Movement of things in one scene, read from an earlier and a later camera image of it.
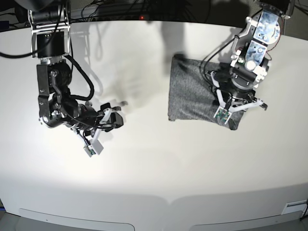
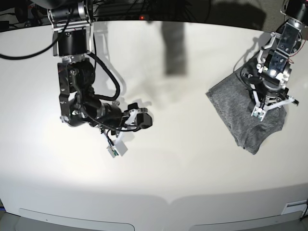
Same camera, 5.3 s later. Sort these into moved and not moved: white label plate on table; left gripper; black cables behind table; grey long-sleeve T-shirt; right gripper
Moved: left gripper; right gripper; grey long-sleeve T-shirt
Not moved: white label plate on table; black cables behind table
